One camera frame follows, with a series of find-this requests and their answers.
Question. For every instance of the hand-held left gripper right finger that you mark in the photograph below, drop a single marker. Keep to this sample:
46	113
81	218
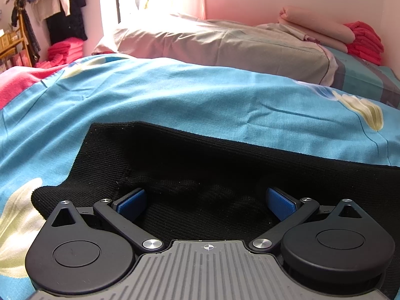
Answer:
281	205

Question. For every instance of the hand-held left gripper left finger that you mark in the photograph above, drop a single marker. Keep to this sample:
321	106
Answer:
132	203

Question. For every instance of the black knit pants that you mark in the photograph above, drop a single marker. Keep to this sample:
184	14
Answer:
218	162

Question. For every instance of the blue floral bedsheet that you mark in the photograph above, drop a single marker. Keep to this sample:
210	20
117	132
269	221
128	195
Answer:
187	93

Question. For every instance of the striped bed sheet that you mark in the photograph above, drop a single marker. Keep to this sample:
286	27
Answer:
362	75

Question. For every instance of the pink fleece blanket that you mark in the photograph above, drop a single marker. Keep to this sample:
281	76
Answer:
15	84

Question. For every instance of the pink folded clothes stack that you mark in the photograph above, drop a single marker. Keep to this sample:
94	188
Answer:
64	50

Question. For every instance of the red folded towel stack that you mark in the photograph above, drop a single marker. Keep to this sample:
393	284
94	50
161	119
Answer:
365	43

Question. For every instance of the pink folded blanket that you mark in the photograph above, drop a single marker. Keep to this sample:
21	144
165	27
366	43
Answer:
312	22

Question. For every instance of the black hanging garment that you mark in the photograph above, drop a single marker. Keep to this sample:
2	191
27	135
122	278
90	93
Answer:
67	26

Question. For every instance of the wooden rack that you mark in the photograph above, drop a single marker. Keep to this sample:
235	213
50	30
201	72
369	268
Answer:
12	48

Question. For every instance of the dotted dark scarf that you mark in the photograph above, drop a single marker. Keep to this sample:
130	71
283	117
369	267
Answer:
31	34

